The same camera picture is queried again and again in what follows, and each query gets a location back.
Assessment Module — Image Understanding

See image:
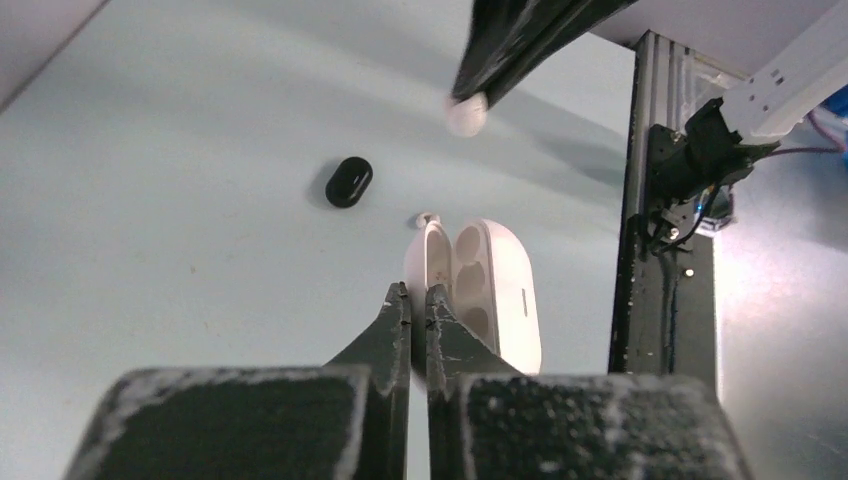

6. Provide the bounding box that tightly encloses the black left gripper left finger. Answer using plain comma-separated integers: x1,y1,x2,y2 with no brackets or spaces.
66,283,411,479

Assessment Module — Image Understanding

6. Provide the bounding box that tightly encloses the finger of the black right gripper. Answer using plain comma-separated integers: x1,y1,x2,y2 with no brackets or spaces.
451,0,634,107

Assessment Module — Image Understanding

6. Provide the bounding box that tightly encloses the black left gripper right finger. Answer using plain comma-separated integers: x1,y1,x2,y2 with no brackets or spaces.
424,285,752,479

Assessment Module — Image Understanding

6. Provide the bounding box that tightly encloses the white clip earbud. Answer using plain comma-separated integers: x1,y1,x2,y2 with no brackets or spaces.
445,92,488,138
415,212,441,230

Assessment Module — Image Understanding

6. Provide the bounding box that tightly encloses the white earbud charging case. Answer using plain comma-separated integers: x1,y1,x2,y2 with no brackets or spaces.
404,219,542,375

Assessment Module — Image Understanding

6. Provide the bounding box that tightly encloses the black earbud charging case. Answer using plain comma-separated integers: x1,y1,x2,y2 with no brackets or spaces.
325,156,374,209

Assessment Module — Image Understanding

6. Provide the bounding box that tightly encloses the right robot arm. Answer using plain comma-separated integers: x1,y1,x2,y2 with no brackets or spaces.
447,1,847,217

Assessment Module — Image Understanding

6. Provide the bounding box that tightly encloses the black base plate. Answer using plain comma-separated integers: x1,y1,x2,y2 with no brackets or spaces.
607,215,718,391

